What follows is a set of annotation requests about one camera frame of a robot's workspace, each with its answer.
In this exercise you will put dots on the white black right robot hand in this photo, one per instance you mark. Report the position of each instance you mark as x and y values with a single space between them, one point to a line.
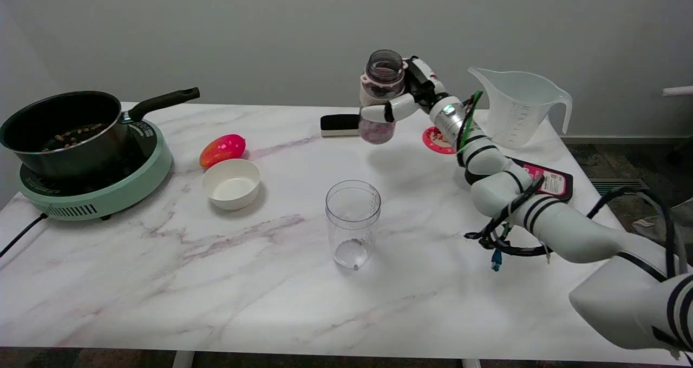
427 89

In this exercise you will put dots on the grey transparent plastic bottle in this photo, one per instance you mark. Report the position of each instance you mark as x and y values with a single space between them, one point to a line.
383 67

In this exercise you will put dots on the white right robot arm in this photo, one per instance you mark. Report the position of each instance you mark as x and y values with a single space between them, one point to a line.
568 227

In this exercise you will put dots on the large translucent measuring jug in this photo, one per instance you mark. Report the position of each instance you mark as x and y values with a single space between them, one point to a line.
514 108

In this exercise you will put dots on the small clear measuring cup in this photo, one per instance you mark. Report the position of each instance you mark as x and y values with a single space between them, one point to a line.
353 211

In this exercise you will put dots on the black white board eraser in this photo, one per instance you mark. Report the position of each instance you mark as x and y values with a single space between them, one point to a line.
338 123

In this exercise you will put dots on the black device with red label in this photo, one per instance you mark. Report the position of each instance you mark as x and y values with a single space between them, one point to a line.
552 183

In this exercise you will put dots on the floor vent grille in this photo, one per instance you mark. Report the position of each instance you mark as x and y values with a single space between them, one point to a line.
609 185

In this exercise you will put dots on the red orange mango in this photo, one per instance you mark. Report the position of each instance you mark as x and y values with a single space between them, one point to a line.
222 149

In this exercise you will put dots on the white bowl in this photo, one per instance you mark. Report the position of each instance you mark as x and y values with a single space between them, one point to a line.
231 186

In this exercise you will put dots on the white pipe end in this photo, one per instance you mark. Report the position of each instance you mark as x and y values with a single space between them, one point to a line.
679 91

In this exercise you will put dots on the white table leg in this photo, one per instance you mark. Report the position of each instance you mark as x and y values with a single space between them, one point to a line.
471 363
183 360

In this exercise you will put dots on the mint green induction cooker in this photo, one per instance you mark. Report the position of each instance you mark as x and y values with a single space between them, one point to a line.
108 195

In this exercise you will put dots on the brown food bits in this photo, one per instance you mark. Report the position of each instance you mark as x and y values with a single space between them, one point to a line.
73 137

